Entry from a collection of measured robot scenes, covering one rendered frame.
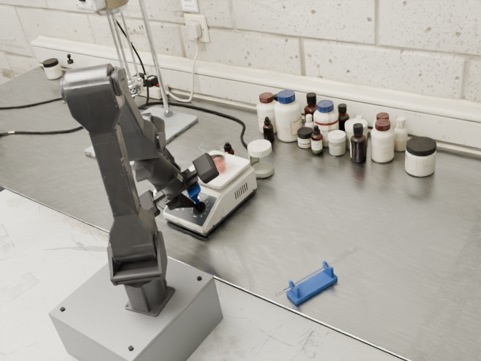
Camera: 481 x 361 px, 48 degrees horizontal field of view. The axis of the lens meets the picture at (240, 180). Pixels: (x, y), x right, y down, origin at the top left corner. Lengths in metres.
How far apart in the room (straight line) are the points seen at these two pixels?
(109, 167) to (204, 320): 0.33
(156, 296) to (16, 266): 0.49
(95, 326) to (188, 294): 0.16
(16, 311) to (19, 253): 0.19
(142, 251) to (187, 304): 0.12
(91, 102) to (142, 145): 0.23
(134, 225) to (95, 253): 0.41
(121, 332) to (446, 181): 0.80
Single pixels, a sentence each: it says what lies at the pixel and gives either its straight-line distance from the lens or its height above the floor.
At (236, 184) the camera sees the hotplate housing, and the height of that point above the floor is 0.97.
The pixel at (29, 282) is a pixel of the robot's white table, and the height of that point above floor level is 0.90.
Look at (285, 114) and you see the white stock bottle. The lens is 1.46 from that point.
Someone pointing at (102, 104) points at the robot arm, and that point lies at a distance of 0.78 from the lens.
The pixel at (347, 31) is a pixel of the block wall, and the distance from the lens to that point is 1.48.
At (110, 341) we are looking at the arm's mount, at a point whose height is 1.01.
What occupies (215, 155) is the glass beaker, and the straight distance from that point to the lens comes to 1.21.
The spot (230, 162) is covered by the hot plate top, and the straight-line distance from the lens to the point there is 1.28.
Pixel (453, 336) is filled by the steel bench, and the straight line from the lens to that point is 1.00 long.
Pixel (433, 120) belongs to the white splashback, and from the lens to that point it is 1.43.
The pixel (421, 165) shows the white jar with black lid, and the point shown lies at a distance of 1.33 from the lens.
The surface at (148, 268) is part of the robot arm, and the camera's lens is 0.89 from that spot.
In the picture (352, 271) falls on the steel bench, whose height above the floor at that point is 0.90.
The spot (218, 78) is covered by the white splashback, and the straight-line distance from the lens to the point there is 1.73.
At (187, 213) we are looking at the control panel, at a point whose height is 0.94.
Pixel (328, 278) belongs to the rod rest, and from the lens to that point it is 1.07.
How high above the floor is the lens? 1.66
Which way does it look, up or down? 34 degrees down
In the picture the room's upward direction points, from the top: 10 degrees counter-clockwise
